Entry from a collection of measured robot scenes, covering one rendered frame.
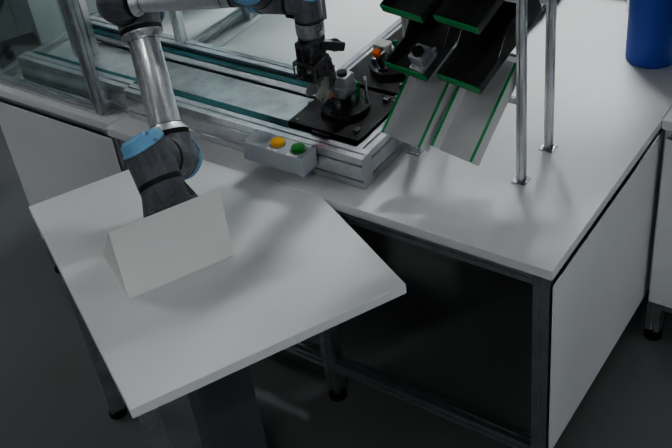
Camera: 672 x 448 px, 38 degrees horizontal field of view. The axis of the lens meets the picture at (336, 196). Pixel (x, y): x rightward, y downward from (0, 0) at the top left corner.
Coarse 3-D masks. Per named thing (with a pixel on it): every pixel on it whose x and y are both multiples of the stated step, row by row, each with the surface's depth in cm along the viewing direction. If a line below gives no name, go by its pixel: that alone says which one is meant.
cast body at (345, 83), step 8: (336, 72) 274; (344, 72) 274; (352, 72) 275; (336, 80) 275; (344, 80) 273; (352, 80) 276; (336, 88) 275; (344, 88) 275; (352, 88) 277; (336, 96) 276; (344, 96) 275
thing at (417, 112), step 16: (416, 80) 264; (432, 80) 261; (400, 96) 262; (416, 96) 263; (432, 96) 260; (448, 96) 255; (400, 112) 264; (416, 112) 261; (432, 112) 259; (384, 128) 261; (400, 128) 263; (416, 128) 260; (432, 128) 255; (416, 144) 259
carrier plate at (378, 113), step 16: (368, 96) 286; (384, 96) 285; (304, 112) 283; (320, 112) 282; (384, 112) 278; (304, 128) 278; (320, 128) 275; (336, 128) 274; (352, 128) 273; (368, 128) 272; (352, 144) 270
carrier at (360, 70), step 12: (384, 48) 306; (372, 60) 297; (384, 60) 298; (360, 72) 298; (372, 72) 295; (384, 72) 292; (396, 72) 292; (360, 84) 292; (372, 84) 291; (384, 84) 291; (396, 84) 290
